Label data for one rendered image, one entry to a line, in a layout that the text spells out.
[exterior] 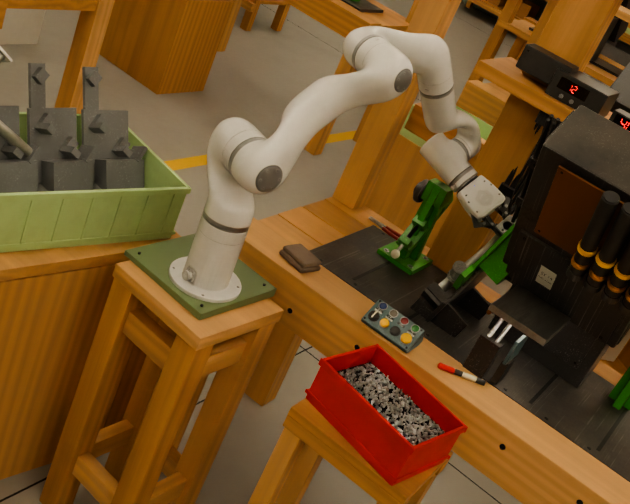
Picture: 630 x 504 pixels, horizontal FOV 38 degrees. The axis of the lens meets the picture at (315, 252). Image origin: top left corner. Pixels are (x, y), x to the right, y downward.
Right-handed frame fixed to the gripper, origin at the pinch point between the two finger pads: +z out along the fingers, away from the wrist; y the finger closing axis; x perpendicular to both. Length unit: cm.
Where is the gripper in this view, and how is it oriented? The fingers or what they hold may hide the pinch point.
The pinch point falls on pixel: (504, 226)
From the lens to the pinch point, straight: 256.7
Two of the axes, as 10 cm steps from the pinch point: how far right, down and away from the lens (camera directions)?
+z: 6.3, 7.6, -1.6
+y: 7.8, -5.9, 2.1
